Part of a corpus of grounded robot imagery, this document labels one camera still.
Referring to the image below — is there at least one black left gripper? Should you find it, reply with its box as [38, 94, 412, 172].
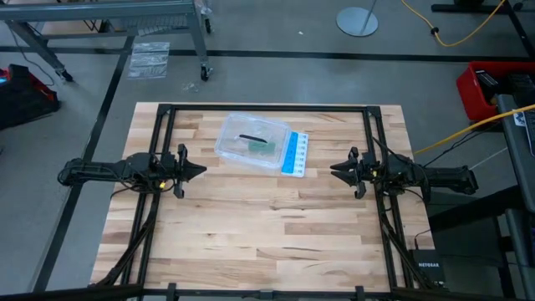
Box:
[160, 142, 208, 200]

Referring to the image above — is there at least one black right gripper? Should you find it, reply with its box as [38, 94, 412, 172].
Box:
[329, 145, 380, 201]

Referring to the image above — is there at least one clear plastic storage container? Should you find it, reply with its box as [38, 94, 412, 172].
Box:
[213, 112, 293, 171]

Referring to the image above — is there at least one blue white pill organizer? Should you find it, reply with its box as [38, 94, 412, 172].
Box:
[280, 130, 310, 179]

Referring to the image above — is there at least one green bandage roll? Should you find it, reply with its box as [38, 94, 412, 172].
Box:
[246, 140, 278, 155]

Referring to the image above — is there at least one clear plastic sheet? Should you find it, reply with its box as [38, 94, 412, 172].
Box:
[126, 40, 171, 80]

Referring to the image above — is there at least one red plastic bin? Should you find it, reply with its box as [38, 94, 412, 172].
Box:
[455, 60, 535, 122]

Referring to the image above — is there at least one round grey stand base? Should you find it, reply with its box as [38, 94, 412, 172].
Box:
[335, 0, 380, 38]

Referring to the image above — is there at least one grey metal stand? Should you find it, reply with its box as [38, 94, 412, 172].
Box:
[495, 93, 535, 301]

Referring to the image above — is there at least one black and red bag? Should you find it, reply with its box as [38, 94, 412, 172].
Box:
[0, 63, 62, 130]

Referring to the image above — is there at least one grey metal cart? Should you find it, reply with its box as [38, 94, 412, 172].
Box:
[0, 0, 215, 83]

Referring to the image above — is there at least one black metal floor stand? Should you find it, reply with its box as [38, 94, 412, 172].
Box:
[431, 0, 535, 60]

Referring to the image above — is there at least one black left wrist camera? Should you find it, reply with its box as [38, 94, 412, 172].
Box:
[156, 150, 178, 169]

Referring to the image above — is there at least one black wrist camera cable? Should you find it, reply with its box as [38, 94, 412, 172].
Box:
[370, 135, 431, 197]

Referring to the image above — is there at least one black metal table frame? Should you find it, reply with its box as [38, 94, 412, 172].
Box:
[89, 103, 445, 301]

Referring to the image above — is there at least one black Netgear network switch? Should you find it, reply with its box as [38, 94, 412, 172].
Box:
[409, 248, 446, 283]

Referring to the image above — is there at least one yellow power cable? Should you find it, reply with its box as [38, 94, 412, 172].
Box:
[412, 103, 535, 157]
[400, 0, 507, 48]

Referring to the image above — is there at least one thin white cable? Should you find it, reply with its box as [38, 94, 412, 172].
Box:
[467, 145, 509, 171]

